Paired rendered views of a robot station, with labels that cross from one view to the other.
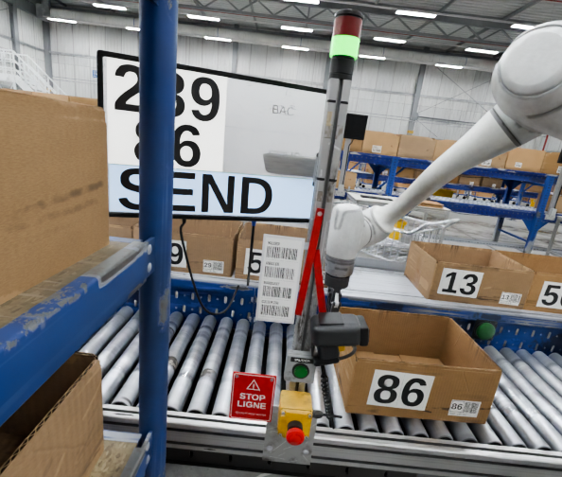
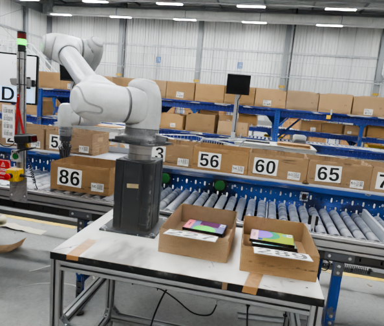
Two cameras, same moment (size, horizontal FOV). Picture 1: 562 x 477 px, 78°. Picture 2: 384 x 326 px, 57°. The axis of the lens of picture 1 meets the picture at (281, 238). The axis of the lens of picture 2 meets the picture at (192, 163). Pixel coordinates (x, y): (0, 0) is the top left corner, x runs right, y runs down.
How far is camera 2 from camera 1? 1.89 m
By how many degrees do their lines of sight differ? 13
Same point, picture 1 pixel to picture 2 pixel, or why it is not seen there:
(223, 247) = (39, 134)
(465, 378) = (94, 171)
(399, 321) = (103, 163)
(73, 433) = not seen: outside the picture
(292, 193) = not seen: hidden behind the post
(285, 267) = (10, 116)
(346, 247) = (61, 120)
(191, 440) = not seen: outside the picture
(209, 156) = not seen: outside the picture
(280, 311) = (10, 134)
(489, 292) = (171, 158)
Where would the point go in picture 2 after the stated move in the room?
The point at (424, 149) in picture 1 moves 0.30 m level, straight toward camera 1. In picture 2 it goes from (309, 101) to (304, 101)
